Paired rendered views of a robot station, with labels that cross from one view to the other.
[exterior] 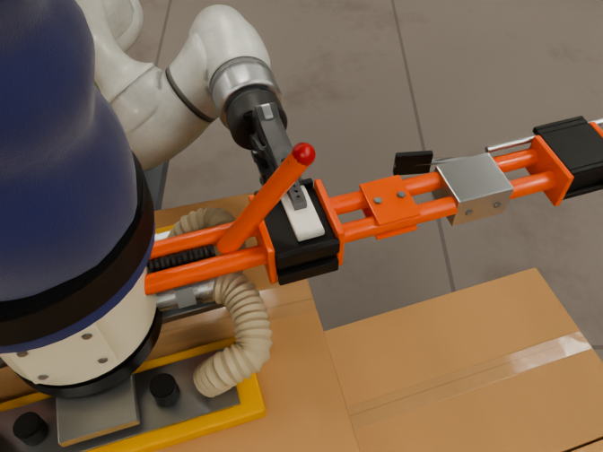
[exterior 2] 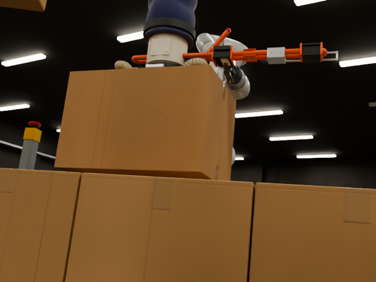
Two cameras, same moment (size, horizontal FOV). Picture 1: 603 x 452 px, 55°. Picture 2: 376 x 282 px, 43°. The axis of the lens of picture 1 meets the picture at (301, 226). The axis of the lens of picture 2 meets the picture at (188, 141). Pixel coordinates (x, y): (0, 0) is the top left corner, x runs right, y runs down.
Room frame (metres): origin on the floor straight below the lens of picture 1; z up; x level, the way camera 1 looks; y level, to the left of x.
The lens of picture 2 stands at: (-1.16, -0.95, 0.37)
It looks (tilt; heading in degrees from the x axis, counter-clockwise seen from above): 14 degrees up; 35
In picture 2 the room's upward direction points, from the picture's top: 6 degrees clockwise
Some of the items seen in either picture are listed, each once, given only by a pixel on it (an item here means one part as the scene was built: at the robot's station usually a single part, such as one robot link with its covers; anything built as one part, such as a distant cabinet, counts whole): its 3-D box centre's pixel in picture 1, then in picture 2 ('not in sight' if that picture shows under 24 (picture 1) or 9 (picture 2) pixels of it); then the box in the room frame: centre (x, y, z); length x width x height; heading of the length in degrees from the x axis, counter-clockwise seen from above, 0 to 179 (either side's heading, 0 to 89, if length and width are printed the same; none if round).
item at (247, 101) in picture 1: (262, 134); (232, 71); (0.55, 0.05, 1.20); 0.09 x 0.07 x 0.08; 18
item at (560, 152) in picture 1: (574, 163); (311, 52); (0.49, -0.33, 1.20); 0.08 x 0.07 x 0.05; 107
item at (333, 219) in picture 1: (295, 230); (224, 56); (0.39, 0.01, 1.20); 0.10 x 0.08 x 0.06; 17
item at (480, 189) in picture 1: (470, 188); (276, 55); (0.46, -0.20, 1.20); 0.07 x 0.07 x 0.04; 17
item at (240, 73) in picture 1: (247, 98); (235, 78); (0.62, 0.07, 1.20); 0.09 x 0.06 x 0.09; 108
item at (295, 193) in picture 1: (293, 184); not in sight; (0.43, 0.01, 1.24); 0.05 x 0.01 x 0.03; 18
